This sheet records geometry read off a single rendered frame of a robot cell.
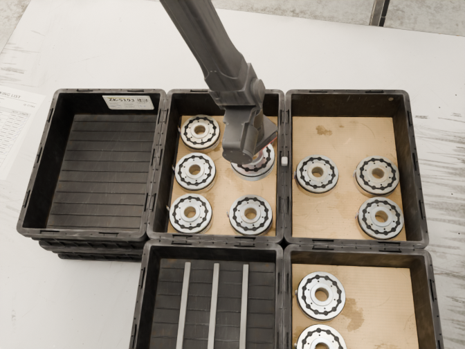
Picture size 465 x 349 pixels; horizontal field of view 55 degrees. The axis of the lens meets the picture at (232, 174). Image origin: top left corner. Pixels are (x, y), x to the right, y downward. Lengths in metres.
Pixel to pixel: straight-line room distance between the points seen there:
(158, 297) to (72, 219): 0.30
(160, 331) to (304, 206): 0.44
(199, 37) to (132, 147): 0.62
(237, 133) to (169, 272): 0.42
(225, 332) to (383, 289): 0.36
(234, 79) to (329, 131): 0.52
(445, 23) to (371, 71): 1.27
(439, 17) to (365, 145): 1.64
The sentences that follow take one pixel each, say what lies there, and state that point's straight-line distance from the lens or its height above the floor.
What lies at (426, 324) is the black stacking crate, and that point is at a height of 0.89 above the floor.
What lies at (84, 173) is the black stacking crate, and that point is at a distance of 1.23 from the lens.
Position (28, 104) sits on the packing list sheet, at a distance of 1.60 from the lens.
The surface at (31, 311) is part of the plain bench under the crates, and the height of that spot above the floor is 0.70.
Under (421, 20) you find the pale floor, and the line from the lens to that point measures 2.71.
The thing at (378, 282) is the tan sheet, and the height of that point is 0.83.
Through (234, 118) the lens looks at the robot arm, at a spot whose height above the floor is 1.18.
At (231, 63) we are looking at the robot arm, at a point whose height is 1.30.
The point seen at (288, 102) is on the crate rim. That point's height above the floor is 0.93.
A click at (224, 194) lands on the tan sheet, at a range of 1.11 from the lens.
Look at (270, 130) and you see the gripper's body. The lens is 0.92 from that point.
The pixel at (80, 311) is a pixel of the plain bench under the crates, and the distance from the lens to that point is 1.25.
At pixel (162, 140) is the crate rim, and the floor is 0.93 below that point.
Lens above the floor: 1.84
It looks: 64 degrees down
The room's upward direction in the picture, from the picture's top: 10 degrees counter-clockwise
